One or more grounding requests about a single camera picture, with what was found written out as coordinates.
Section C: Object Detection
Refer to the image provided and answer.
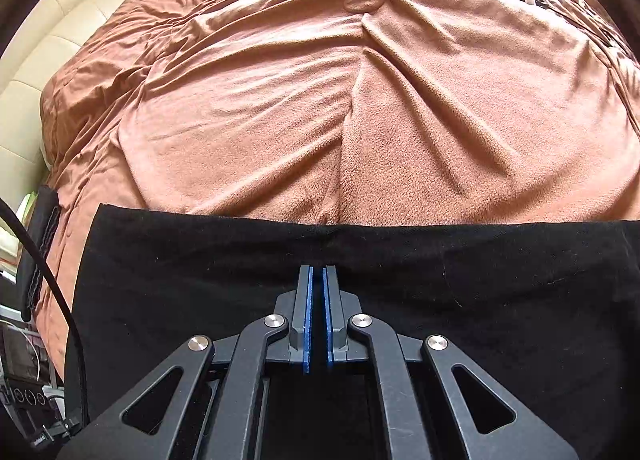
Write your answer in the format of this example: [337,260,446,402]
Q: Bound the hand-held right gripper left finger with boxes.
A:
[57,264,315,460]

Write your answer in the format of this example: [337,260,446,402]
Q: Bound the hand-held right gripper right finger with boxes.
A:
[321,264,581,460]

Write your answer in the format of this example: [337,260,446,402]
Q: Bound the black pants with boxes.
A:
[65,203,640,460]

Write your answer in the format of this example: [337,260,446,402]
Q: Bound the brown fleece blanket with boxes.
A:
[30,0,640,376]

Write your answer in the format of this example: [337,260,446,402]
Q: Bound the black electronic device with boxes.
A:
[0,320,68,441]

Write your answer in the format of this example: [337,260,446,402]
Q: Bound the cream padded headboard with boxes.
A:
[0,0,206,261]

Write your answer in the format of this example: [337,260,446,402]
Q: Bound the thick black cable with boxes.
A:
[0,197,91,431]

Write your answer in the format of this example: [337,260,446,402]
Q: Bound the black strap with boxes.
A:
[17,185,62,323]

